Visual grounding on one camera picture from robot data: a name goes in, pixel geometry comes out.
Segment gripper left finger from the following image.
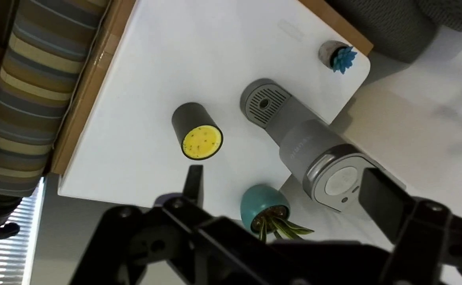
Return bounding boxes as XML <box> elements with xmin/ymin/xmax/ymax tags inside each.
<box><xmin>69</xmin><ymin>165</ymin><xmax>295</xmax><ymax>285</ymax></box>

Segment grey pot with blue succulent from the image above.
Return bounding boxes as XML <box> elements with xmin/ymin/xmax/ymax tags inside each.
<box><xmin>318</xmin><ymin>40</ymin><xmax>358</xmax><ymax>74</ymax></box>

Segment coffee maker lid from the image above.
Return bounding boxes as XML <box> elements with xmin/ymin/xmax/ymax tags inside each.
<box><xmin>303</xmin><ymin>144</ymin><xmax>406</xmax><ymax>212</ymax></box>

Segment window blinds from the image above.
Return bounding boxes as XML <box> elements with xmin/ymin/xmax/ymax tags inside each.
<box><xmin>0</xmin><ymin>177</ymin><xmax>46</xmax><ymax>285</ymax></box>

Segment teal pot with green plant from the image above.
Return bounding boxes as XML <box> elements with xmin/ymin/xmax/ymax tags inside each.
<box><xmin>240</xmin><ymin>184</ymin><xmax>315</xmax><ymax>243</ymax></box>

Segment grey pouf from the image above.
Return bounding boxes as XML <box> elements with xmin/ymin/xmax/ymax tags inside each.
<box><xmin>326</xmin><ymin>0</ymin><xmax>462</xmax><ymax>64</ymax></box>

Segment dark cup with yellow contents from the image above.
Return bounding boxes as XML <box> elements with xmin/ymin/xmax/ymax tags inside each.
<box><xmin>171</xmin><ymin>102</ymin><xmax>224</xmax><ymax>161</ymax></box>

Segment striped cushion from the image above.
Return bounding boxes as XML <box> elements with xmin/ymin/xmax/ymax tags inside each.
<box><xmin>0</xmin><ymin>0</ymin><xmax>110</xmax><ymax>198</ymax></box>

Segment grey coffee maker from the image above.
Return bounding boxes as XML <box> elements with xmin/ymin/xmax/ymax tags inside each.
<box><xmin>240</xmin><ymin>78</ymin><xmax>406</xmax><ymax>212</ymax></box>

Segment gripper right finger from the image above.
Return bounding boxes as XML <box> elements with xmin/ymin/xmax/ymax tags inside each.
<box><xmin>358</xmin><ymin>168</ymin><xmax>462</xmax><ymax>285</ymax></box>

